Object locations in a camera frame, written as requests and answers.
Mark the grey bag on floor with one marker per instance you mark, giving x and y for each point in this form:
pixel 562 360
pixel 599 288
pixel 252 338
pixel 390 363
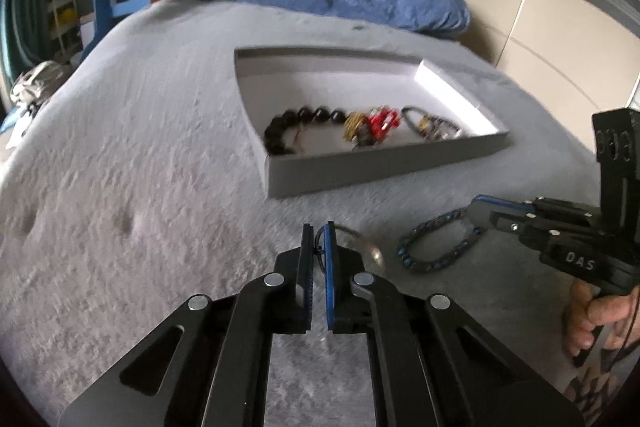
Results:
pixel 36 86

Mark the silver bangle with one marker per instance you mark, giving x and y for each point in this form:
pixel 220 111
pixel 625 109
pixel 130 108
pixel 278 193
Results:
pixel 358 242

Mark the black camera mount box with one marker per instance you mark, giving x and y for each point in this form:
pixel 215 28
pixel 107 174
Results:
pixel 617 150

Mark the red gold charm jewelry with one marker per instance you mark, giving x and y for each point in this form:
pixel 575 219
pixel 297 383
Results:
pixel 364 129

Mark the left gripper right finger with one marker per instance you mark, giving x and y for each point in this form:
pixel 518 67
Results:
pixel 431 363

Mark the grey fleece bed blanket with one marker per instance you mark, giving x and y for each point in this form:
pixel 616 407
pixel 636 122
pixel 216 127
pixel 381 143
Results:
pixel 137 188

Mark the grey cardboard tray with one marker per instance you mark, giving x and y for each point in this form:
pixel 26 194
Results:
pixel 322 118

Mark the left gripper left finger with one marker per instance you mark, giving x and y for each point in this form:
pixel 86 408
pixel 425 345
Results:
pixel 207 363

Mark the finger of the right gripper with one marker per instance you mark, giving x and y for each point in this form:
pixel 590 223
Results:
pixel 505 205
pixel 500 221

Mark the teal curtain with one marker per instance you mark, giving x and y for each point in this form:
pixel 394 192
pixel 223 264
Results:
pixel 25 40

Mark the person's right hand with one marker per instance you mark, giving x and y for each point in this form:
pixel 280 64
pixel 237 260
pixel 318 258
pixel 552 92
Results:
pixel 585 312

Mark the beige wardrobe with grey stripe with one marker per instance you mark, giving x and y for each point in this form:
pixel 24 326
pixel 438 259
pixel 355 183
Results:
pixel 555 6

